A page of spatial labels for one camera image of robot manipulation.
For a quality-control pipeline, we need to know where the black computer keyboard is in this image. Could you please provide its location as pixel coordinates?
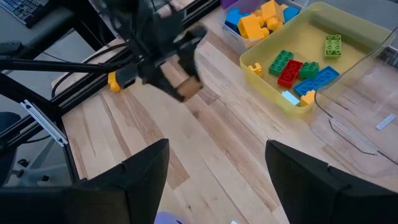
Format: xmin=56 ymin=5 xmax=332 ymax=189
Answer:
xmin=0 ymin=0 xmax=50 ymax=29

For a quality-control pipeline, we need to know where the brown wooden cylinder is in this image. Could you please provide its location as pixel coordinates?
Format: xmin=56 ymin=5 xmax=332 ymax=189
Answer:
xmin=175 ymin=77 xmax=205 ymax=103

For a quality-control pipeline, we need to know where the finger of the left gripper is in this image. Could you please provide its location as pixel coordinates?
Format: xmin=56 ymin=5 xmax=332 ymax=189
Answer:
xmin=177 ymin=26 xmax=208 ymax=82
xmin=139 ymin=67 xmax=184 ymax=102

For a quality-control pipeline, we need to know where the small yellow toy brick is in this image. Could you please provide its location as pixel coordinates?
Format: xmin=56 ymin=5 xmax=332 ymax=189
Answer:
xmin=248 ymin=62 xmax=264 ymax=78

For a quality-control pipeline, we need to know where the lime green toy brick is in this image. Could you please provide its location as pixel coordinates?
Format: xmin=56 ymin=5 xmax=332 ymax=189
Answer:
xmin=324 ymin=34 xmax=343 ymax=59

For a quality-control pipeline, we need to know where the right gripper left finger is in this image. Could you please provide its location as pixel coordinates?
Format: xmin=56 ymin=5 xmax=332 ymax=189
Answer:
xmin=0 ymin=138 xmax=170 ymax=224

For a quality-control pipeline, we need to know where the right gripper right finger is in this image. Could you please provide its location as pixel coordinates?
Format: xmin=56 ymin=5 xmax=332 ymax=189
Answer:
xmin=264 ymin=139 xmax=398 ymax=224

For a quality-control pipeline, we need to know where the yellow translucent plastic bin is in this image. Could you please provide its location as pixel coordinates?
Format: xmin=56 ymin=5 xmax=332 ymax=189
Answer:
xmin=238 ymin=1 xmax=393 ymax=118

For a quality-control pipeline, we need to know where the mint green toy block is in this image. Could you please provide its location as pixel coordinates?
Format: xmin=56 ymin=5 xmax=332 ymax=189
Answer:
xmin=281 ymin=90 xmax=301 ymax=106

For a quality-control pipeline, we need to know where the silver metal rail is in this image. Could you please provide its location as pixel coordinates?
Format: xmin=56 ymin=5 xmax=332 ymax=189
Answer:
xmin=19 ymin=99 xmax=69 ymax=147

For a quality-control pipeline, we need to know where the purple plastic bucket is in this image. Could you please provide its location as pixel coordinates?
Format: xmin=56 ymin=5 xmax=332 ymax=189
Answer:
xmin=220 ymin=0 xmax=265 ymax=10

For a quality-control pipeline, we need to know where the small dark green brick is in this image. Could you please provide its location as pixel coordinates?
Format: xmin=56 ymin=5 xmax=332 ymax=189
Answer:
xmin=298 ymin=61 xmax=320 ymax=79

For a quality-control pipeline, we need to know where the large long blue block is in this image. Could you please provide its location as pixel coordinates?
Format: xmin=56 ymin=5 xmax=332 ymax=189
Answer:
xmin=224 ymin=7 xmax=248 ymax=34

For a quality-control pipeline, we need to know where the long blue brick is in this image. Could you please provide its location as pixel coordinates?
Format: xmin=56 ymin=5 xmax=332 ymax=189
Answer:
xmin=293 ymin=65 xmax=341 ymax=96

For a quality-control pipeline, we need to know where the small orange toy brick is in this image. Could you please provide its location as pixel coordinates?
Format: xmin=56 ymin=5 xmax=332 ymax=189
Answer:
xmin=299 ymin=90 xmax=317 ymax=108

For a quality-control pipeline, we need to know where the black metal table frame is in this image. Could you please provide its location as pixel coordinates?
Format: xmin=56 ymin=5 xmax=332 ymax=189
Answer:
xmin=0 ymin=0 xmax=224 ymax=187

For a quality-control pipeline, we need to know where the long dark green brick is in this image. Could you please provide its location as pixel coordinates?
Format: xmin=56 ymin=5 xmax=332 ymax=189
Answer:
xmin=268 ymin=49 xmax=295 ymax=77

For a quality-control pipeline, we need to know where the white label strip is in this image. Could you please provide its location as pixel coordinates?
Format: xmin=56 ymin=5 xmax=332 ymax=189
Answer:
xmin=375 ymin=113 xmax=398 ymax=131

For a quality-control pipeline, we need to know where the yellow angular toy block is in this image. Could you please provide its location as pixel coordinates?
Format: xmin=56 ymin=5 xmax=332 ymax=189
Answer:
xmin=107 ymin=70 xmax=122 ymax=93

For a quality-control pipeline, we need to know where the small clear plastic bin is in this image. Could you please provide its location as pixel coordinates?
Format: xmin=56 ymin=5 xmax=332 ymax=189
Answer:
xmin=221 ymin=0 xmax=308 ymax=55

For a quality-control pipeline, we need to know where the blue rounded toy block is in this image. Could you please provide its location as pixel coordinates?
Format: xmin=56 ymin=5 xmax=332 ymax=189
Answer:
xmin=282 ymin=5 xmax=301 ymax=23

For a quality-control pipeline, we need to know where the large clear plastic bin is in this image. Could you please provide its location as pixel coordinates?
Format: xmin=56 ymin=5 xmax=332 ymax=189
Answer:
xmin=306 ymin=26 xmax=398 ymax=184

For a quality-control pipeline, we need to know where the dark grey desk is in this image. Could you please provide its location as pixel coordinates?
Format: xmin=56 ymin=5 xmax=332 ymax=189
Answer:
xmin=0 ymin=4 xmax=78 ymax=52

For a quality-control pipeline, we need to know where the red toy brick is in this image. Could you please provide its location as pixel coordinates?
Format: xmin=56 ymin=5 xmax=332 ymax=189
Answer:
xmin=276 ymin=58 xmax=304 ymax=89

